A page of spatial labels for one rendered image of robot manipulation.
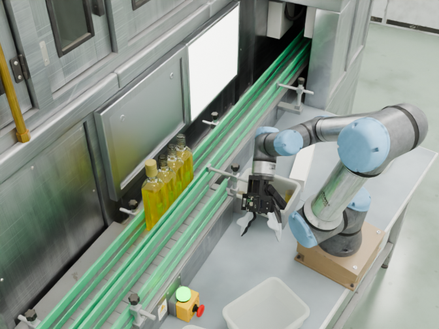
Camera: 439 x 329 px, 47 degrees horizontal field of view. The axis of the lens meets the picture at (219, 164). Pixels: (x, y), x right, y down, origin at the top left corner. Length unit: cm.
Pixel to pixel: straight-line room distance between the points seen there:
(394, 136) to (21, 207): 92
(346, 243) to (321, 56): 99
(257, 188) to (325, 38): 96
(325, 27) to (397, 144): 119
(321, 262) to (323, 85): 99
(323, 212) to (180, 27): 77
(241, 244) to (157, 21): 81
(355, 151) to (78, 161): 77
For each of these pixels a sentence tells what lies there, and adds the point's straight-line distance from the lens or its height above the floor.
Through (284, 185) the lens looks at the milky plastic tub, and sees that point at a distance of 195.
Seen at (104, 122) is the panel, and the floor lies 129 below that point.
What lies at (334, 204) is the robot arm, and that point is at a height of 117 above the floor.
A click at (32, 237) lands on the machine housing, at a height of 109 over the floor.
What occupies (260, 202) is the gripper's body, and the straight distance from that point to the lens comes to 155.
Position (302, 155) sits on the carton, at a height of 81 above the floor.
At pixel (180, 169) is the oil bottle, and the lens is 164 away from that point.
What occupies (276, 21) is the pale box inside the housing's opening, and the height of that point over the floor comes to 109.
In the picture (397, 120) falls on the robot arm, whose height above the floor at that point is 146.
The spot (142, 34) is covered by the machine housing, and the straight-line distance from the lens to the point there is 161.
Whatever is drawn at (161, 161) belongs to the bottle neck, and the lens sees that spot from 156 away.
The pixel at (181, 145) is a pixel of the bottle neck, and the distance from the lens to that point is 164.
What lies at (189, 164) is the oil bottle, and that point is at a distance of 170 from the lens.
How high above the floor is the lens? 212
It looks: 40 degrees down
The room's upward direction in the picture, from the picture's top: straight up
